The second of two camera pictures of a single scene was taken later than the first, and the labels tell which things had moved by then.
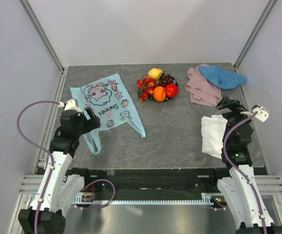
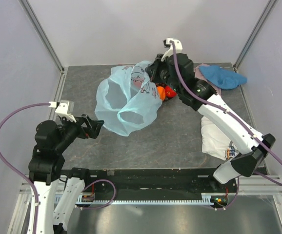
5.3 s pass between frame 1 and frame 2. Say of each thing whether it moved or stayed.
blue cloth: stayed
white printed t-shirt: stayed
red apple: stayed
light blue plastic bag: moved
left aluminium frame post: stayed
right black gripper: moved
